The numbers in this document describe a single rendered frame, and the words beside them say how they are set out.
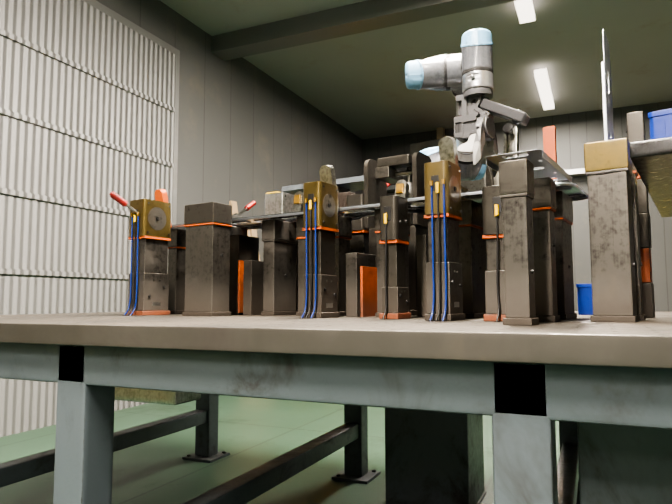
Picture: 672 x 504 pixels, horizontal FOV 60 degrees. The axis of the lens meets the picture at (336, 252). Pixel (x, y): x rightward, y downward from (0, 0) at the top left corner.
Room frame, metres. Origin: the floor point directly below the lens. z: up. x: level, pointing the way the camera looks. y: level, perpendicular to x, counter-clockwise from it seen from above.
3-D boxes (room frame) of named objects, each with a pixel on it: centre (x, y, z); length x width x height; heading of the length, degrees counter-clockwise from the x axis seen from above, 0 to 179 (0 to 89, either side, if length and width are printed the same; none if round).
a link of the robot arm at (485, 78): (1.39, -0.35, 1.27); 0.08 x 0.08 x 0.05
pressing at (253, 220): (1.68, 0.02, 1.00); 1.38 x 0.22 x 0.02; 57
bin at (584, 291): (1.70, -0.77, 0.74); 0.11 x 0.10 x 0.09; 57
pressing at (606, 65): (1.27, -0.61, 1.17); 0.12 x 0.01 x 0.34; 147
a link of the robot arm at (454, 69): (1.49, -0.35, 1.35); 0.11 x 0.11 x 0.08; 79
